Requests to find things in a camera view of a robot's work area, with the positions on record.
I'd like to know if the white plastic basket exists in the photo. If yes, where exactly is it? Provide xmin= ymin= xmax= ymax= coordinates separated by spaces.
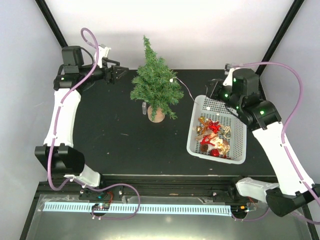
xmin=186 ymin=95 xmax=247 ymax=165

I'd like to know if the small green christmas tree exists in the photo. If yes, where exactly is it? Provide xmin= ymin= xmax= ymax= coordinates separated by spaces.
xmin=130 ymin=36 xmax=184 ymax=121

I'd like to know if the string of white lights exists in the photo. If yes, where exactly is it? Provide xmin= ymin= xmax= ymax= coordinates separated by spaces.
xmin=141 ymin=77 xmax=221 ymax=116

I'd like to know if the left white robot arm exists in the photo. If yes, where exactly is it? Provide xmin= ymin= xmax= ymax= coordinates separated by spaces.
xmin=34 ymin=45 xmax=129 ymax=200

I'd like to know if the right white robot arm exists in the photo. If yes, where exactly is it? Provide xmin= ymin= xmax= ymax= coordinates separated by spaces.
xmin=206 ymin=67 xmax=320 ymax=217

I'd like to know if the pile of christmas ornaments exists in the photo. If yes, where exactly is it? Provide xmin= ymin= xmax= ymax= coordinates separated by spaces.
xmin=195 ymin=116 xmax=231 ymax=159

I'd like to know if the right circuit board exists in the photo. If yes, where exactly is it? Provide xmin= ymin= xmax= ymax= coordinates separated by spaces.
xmin=230 ymin=205 xmax=250 ymax=213

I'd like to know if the circuit board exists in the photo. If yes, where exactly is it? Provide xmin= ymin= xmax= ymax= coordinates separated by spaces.
xmin=230 ymin=205 xmax=250 ymax=213
xmin=91 ymin=203 xmax=110 ymax=211

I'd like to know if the left circuit board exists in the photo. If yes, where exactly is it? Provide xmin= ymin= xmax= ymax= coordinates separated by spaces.
xmin=91 ymin=203 xmax=110 ymax=211

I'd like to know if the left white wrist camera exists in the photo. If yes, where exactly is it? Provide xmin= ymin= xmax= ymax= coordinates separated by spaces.
xmin=94 ymin=44 xmax=111 ymax=68

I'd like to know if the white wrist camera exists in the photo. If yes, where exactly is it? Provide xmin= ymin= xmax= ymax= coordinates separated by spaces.
xmin=223 ymin=63 xmax=240 ymax=87
xmin=94 ymin=44 xmax=111 ymax=68

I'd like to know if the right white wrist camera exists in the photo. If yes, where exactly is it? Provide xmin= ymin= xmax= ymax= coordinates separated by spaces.
xmin=223 ymin=63 xmax=240 ymax=87

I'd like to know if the left black frame post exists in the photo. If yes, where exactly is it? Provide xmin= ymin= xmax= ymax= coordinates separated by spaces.
xmin=35 ymin=0 xmax=68 ymax=48

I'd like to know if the black frame post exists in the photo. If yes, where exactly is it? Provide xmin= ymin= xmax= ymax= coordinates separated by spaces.
xmin=262 ymin=0 xmax=305 ymax=62
xmin=35 ymin=0 xmax=68 ymax=48

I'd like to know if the black aluminium rail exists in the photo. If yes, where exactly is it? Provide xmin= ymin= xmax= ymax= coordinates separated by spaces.
xmin=41 ymin=174 xmax=276 ymax=201

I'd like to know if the right black frame post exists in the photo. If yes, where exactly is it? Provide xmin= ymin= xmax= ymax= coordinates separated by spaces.
xmin=262 ymin=0 xmax=305 ymax=62

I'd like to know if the white slotted cable duct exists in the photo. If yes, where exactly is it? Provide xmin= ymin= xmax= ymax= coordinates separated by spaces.
xmin=42 ymin=202 xmax=232 ymax=217

